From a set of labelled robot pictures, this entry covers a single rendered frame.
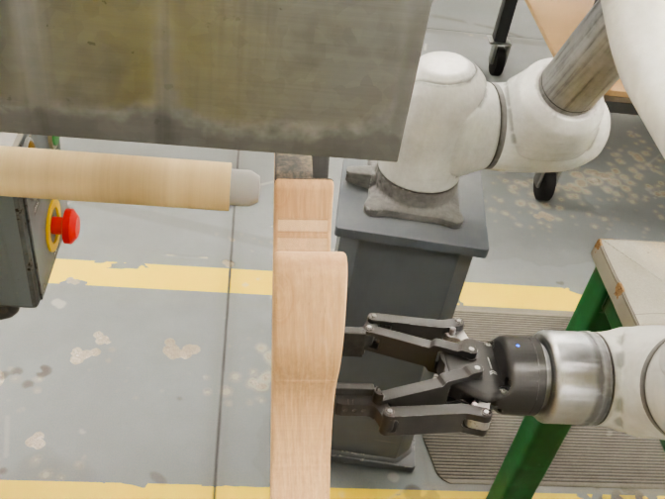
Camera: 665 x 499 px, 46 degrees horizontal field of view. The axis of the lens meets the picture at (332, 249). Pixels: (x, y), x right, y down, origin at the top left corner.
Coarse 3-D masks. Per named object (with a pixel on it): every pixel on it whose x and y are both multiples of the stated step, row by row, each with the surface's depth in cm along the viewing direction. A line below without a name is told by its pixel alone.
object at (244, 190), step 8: (232, 176) 51; (240, 176) 51; (248, 176) 51; (256, 176) 51; (232, 184) 51; (240, 184) 51; (248, 184) 51; (256, 184) 51; (232, 192) 51; (240, 192) 51; (248, 192) 51; (256, 192) 51; (232, 200) 51; (240, 200) 51; (248, 200) 51; (256, 200) 51
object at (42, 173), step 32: (0, 160) 48; (32, 160) 49; (64, 160) 49; (96, 160) 49; (128, 160) 50; (160, 160) 50; (192, 160) 51; (0, 192) 49; (32, 192) 49; (64, 192) 49; (96, 192) 49; (128, 192) 50; (160, 192) 50; (192, 192) 50; (224, 192) 50
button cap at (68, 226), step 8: (64, 216) 86; (72, 216) 86; (56, 224) 87; (64, 224) 86; (72, 224) 86; (56, 232) 87; (64, 232) 86; (72, 232) 86; (64, 240) 86; (72, 240) 87
